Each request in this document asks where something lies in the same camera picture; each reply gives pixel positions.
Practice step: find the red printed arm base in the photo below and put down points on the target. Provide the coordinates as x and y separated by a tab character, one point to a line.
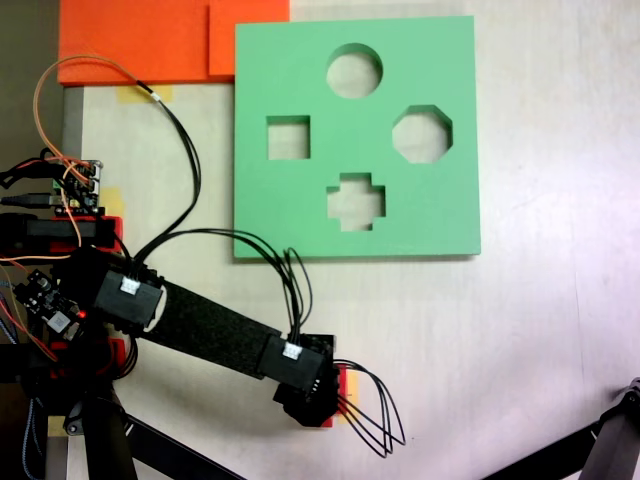
116	227

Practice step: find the thick black tripod leg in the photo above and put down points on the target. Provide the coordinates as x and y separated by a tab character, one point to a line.
107	440
617	440

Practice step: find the thin black tripod strut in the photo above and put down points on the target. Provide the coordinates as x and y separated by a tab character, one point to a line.
545	452
175	452

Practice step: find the small black circuit board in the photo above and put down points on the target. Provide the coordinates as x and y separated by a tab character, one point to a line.
47	300

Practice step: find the green shape sorter board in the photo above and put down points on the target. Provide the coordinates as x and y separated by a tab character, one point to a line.
280	210

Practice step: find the long yellow tape marker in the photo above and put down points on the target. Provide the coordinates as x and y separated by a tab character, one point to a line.
353	387

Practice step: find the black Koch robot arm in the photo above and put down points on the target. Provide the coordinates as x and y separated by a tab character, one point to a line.
210	325

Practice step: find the green controller circuit board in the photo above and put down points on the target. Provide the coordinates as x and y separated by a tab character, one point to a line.
85	190

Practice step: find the large orange foam block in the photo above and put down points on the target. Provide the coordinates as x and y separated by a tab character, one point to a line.
130	40

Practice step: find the wide yellow tape piece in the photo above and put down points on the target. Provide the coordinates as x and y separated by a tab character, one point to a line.
130	95

